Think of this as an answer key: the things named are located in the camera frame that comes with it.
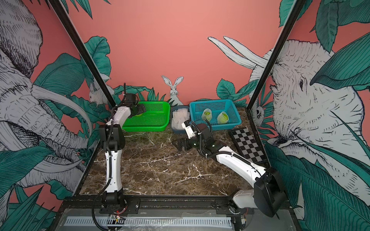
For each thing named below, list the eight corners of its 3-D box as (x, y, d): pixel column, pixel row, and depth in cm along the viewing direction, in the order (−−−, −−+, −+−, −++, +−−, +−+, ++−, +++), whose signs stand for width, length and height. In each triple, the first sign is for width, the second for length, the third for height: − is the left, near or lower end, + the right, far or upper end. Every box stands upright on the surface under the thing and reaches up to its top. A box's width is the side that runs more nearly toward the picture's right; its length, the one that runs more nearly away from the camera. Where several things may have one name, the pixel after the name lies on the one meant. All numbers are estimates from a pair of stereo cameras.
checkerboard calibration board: (245, 167, 91) (247, 165, 88) (227, 133, 107) (228, 130, 105) (265, 161, 93) (267, 159, 90) (245, 129, 110) (246, 126, 107)
